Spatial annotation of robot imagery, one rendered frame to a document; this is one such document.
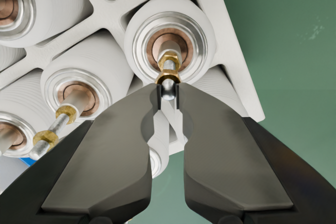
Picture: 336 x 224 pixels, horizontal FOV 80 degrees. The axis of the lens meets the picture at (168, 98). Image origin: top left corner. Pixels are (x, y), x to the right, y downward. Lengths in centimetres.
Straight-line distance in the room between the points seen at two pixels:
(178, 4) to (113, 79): 10
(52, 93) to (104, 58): 7
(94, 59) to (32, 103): 11
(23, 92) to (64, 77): 9
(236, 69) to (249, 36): 20
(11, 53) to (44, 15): 14
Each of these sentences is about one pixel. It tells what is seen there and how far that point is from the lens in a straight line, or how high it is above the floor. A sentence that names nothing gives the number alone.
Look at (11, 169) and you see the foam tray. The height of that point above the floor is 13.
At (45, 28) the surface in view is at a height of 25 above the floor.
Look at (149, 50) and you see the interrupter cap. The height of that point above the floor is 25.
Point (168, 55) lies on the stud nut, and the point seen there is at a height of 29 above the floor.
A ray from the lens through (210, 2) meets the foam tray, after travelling 28.
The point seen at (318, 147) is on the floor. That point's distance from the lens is 76.
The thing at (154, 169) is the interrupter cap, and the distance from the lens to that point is 31.
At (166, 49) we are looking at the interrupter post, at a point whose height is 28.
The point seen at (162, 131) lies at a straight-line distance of 31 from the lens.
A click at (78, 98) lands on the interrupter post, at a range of 24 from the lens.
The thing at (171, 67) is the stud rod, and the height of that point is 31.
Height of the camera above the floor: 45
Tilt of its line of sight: 60 degrees down
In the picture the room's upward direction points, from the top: 179 degrees counter-clockwise
